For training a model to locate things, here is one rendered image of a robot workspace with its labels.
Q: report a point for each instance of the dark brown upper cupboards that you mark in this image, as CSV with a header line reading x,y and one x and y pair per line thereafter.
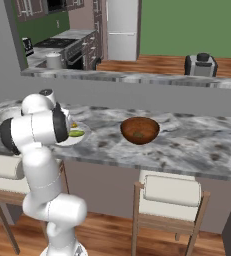
x,y
30,8

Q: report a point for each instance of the black microwave oven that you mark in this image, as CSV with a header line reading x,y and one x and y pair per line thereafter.
x,y
56,5

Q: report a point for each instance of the dark brown cupboards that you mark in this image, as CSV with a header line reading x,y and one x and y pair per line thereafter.
x,y
30,8
93,46

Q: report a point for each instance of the green fruit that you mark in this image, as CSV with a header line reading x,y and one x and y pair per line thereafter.
x,y
77,133

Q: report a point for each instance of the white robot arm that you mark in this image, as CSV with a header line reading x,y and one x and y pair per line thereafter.
x,y
37,166

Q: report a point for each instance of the white pot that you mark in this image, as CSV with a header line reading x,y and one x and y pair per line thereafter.
x,y
54,60

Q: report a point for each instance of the black hob and oven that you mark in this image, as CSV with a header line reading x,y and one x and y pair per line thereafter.
x,y
65,50

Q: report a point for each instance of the dark brown lower cupboards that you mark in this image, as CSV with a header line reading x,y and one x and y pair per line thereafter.
x,y
93,46

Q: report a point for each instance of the black and white small appliance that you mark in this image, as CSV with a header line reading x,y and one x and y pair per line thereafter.
x,y
27,46

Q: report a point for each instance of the white plate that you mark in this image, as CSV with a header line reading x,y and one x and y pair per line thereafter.
x,y
77,138

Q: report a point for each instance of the white fridge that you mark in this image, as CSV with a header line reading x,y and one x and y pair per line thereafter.
x,y
122,30

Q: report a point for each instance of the yellow fruit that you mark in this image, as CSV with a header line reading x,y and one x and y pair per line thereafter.
x,y
74,125

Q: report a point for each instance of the brown wooden bowl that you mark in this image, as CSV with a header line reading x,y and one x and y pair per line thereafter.
x,y
139,130

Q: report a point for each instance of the black and grey toaster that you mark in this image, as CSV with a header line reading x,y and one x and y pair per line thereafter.
x,y
201,65

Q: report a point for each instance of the wooden stool with white cushion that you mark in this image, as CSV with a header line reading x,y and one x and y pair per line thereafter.
x,y
3,176
168,203

